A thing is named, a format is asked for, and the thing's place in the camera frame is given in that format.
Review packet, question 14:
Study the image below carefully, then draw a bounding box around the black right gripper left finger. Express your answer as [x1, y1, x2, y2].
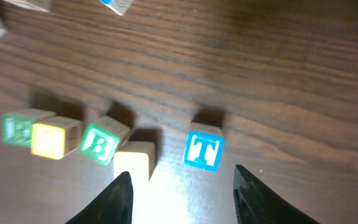
[66, 171, 134, 224]

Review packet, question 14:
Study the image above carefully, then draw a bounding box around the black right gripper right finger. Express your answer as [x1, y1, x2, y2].
[233, 164, 317, 224]

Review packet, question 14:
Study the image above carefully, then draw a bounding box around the yellow O wooden block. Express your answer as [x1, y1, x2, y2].
[112, 141, 156, 185]
[30, 116, 83, 160]

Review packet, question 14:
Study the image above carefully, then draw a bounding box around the green B wooden block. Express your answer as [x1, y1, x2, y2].
[79, 116, 131, 166]

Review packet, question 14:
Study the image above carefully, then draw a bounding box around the blue T wooden block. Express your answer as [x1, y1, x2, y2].
[183, 122, 225, 172]

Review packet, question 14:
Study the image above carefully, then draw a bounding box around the green R wooden block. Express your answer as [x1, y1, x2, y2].
[1, 108, 57, 148]

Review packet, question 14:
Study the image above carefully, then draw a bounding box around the blue L wooden block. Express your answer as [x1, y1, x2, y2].
[100, 0, 134, 16]

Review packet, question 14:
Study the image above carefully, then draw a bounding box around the blue P wooden block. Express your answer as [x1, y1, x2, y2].
[4, 0, 52, 12]

